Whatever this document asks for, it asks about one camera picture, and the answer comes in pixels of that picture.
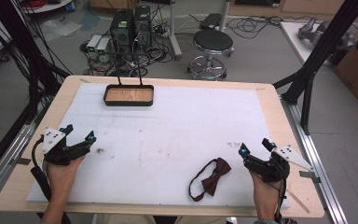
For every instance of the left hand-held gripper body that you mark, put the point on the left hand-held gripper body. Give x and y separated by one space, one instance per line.
62 152

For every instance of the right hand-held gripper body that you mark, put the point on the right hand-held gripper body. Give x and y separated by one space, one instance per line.
270 168

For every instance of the dark red bow tie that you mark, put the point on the dark red bow tie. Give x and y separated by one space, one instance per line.
215 179

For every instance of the black stand with wooden tray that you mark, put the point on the black stand with wooden tray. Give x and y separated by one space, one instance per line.
129 95

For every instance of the person's left hand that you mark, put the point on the person's left hand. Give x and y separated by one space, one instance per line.
62 177

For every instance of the person's right hand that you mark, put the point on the person's right hand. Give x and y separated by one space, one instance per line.
264 193

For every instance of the thin wooden stick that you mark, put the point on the thin wooden stick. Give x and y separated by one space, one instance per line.
298 201

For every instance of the white foam mat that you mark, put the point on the white foam mat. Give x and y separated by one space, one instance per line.
167 137

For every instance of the small white box device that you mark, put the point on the small white box device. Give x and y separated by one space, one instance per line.
103 49
93 46

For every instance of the clear plastic sheet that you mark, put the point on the clear plastic sheet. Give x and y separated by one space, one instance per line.
60 28

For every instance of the white board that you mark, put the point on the white board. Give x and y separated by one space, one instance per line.
295 39

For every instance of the black computer tower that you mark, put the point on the black computer tower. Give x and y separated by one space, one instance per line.
121 29
143 26

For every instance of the black round stool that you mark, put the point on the black round stool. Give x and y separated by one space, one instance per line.
213 42

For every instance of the grey machine part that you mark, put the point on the grey machine part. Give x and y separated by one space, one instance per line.
318 32

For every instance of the grey desk leg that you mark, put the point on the grey desk leg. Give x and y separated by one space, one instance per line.
174 34

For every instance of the flat black box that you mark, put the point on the flat black box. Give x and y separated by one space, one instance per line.
210 21

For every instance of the grey metal bracket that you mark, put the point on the grey metal bracket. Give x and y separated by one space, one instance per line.
21 161
310 176

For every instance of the aluminium rail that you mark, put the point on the aluminium rail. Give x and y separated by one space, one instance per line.
318 155
3 168

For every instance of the black metal frame stand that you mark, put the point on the black metal frame stand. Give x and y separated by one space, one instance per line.
320 53
21 53

